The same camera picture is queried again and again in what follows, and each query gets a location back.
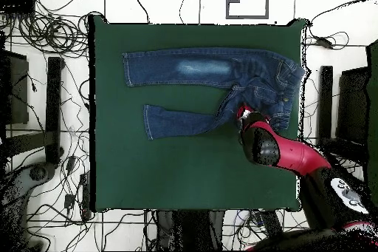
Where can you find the blue denim jeans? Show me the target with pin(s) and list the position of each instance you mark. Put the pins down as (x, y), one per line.
(206, 68)

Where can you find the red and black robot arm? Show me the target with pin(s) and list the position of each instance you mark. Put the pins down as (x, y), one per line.
(295, 151)

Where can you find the flat black box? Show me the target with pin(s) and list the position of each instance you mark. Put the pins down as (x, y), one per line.
(17, 6)

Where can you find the black stand foot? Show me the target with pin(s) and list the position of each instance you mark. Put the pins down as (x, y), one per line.
(53, 101)
(325, 101)

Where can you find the dark green table cloth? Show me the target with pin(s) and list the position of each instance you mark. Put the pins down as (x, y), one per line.
(177, 175)

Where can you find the black power adapter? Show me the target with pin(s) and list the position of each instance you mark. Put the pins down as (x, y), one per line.
(69, 201)
(324, 42)

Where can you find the dark box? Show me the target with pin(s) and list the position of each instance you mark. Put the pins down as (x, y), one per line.
(17, 92)
(353, 107)

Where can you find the black rectangular box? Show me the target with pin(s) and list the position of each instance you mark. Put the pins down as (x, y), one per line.
(270, 219)

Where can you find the green cloth sheet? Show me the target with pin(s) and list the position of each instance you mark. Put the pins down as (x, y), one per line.
(373, 116)

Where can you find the black power strip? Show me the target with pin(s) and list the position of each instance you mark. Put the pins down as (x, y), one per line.
(85, 195)

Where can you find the grey office chair base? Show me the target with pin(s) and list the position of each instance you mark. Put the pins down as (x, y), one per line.
(17, 187)

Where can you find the grey square frame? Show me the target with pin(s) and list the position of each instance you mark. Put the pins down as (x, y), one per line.
(267, 0)

